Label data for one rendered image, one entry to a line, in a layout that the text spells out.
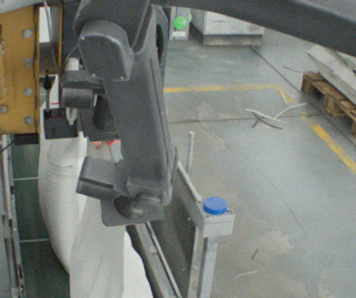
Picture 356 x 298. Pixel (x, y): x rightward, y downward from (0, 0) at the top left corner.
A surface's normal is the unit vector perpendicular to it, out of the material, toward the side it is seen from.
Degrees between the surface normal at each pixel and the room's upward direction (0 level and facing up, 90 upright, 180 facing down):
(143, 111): 126
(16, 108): 90
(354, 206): 0
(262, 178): 0
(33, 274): 0
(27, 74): 90
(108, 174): 39
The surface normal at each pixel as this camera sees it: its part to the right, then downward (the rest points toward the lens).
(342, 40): -0.18, 0.90
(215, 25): 0.28, 0.47
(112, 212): 0.27, -0.28
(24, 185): 0.07, -0.88
